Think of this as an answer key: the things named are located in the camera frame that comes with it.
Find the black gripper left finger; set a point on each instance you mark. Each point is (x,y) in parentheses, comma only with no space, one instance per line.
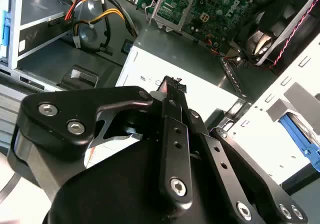
(75,103)

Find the hard disk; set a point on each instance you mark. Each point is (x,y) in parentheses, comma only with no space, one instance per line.
(295,132)

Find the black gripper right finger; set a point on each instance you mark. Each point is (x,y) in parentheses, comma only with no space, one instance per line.
(250,179)

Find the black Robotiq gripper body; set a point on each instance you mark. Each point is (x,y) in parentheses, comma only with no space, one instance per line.
(112,196)

